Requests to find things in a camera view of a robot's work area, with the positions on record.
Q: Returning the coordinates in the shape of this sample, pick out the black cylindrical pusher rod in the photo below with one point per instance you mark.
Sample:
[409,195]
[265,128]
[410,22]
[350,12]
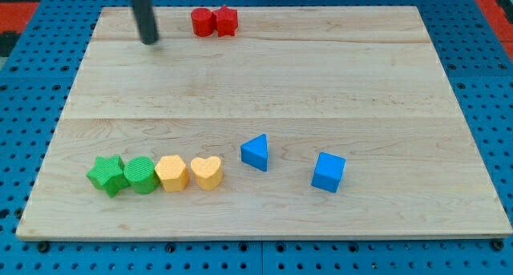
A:
[145,20]

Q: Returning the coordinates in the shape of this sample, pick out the red star block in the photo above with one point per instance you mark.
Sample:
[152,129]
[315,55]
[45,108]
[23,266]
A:
[226,21]

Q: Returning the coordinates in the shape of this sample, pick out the green star block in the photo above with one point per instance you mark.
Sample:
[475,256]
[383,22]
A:
[107,175]

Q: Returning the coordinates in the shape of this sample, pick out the red cylinder block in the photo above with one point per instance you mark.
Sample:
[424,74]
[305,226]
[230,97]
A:
[202,22]

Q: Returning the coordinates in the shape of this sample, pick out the green cylinder block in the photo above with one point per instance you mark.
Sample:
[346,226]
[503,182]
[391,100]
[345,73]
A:
[140,174]

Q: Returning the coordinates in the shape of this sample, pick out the yellow hexagon block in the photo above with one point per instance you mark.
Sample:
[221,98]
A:
[173,173]

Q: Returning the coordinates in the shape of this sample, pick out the yellow heart block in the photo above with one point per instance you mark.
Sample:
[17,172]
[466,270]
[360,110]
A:
[208,172]

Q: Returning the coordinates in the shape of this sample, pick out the blue triangle block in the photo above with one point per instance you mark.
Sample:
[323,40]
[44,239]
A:
[255,153]

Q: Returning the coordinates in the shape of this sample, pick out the light wooden board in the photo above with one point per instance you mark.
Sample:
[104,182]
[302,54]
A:
[364,83]

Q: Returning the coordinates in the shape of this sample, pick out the blue cube block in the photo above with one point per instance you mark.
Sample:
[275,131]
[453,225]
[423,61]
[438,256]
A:
[328,172]

